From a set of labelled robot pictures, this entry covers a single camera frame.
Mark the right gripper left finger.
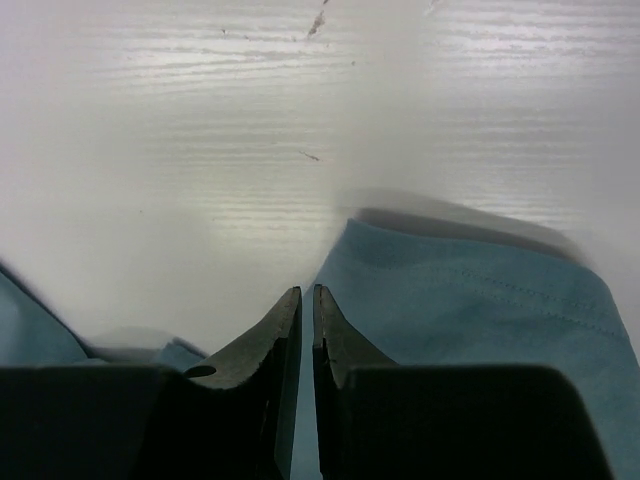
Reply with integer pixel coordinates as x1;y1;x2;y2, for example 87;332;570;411
1;287;302;479

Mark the grey-blue t shirt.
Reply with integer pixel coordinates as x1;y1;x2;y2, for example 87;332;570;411
0;217;640;480

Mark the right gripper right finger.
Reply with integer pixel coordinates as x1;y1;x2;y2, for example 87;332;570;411
313;285;612;479

